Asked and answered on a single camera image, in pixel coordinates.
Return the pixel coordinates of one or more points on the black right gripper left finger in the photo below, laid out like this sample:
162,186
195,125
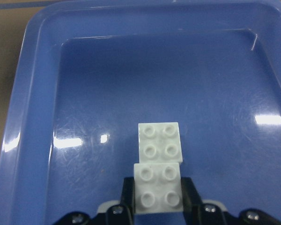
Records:
121,213

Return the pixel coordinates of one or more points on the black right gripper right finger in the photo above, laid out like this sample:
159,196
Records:
196,212

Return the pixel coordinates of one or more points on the blue plastic tray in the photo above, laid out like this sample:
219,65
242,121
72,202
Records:
90,71

